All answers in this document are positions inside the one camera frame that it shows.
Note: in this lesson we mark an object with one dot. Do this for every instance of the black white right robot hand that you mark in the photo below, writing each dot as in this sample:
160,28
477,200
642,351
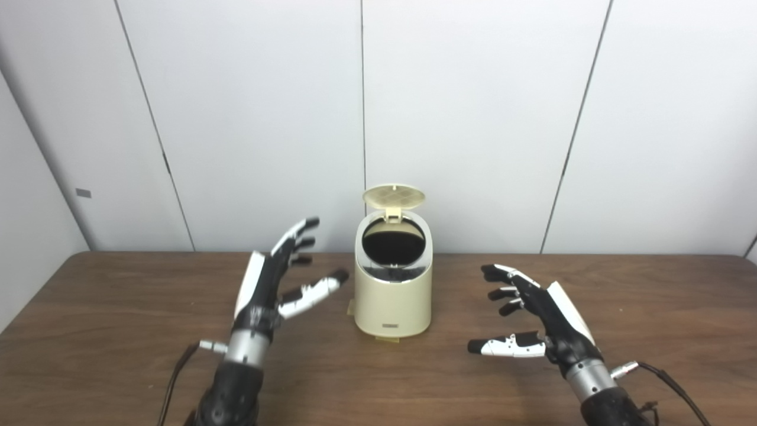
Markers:
562,328

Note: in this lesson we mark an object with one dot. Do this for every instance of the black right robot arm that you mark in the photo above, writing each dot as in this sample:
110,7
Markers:
603,396

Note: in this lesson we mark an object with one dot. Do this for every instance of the round cream bin lid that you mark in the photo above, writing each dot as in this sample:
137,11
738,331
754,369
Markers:
393,196

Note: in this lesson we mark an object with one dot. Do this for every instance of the cream-colored bin body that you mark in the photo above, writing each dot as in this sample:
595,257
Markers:
393,305

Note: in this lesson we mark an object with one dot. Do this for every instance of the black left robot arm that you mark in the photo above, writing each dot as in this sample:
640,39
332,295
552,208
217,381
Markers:
236,384

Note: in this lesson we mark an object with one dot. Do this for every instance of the small gray wall label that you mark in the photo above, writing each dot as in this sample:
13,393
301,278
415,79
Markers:
83,193

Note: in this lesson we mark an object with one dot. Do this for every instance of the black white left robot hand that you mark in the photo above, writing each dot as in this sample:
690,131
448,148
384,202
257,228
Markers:
263,290

